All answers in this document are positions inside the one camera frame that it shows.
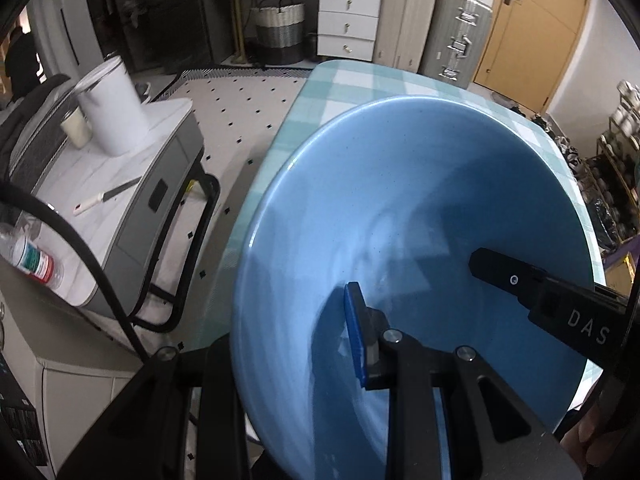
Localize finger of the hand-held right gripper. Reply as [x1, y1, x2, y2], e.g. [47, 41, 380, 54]
[469, 247, 626, 376]

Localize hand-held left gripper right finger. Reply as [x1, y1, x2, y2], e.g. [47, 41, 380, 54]
[342, 281, 586, 480]

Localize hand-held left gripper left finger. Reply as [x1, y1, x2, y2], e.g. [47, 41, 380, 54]
[57, 332, 251, 480]

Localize medium blue bowl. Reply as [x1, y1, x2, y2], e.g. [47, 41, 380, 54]
[231, 96, 597, 480]

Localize person's right hand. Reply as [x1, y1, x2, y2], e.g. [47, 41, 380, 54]
[559, 400, 608, 463]

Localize brown cardboard carton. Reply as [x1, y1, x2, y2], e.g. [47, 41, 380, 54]
[605, 255, 638, 296]

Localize scattered sneakers group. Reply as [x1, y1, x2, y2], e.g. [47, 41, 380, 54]
[492, 92, 583, 171]

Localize beige storage cabinet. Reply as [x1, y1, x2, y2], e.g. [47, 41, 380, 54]
[0, 305, 151, 480]

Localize wooden shoe rack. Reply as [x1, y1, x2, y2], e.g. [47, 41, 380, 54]
[592, 77, 640, 256]

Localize black patterned box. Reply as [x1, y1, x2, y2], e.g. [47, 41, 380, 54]
[0, 350, 43, 471]

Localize rows of assorted shoes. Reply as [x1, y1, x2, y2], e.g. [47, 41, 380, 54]
[597, 80, 640, 241]

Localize plastic bottle green red label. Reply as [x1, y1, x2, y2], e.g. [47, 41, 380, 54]
[0, 222, 66, 288]

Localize wooden door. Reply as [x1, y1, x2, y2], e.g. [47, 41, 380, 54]
[472, 0, 593, 116]

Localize silver suitcase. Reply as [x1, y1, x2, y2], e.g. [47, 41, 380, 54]
[419, 0, 493, 92]

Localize grey side table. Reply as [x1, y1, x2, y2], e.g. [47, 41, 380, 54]
[7, 97, 222, 333]

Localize teal checked tablecloth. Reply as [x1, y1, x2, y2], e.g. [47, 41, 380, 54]
[192, 60, 608, 413]

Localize white diamond-pattern rug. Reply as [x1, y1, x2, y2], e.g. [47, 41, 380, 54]
[132, 67, 321, 356]

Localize beige suitcase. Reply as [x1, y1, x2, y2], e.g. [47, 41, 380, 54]
[372, 0, 438, 76]

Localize grey striped table runner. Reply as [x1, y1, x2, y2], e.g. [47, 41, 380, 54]
[10, 95, 81, 196]

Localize small cream cup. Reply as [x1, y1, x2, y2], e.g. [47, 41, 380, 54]
[60, 107, 93, 150]

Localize white kettle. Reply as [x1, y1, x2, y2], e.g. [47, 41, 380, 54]
[75, 56, 151, 157]

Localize white drawer desk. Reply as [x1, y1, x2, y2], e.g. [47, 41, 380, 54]
[215, 0, 383, 63]

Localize woven laundry basket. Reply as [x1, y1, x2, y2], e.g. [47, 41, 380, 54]
[248, 0, 306, 65]

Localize dark refrigerator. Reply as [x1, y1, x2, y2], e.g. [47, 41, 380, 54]
[150, 0, 223, 66]

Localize tall black cabinet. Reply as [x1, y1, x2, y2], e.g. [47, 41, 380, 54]
[80, 0, 166, 73]

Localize white cabinet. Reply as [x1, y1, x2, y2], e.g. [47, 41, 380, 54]
[27, 0, 108, 91]

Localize black cable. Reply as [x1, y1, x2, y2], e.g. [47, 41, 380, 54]
[0, 180, 151, 366]

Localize white-handled knife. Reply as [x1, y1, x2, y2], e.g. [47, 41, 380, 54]
[73, 177, 142, 217]

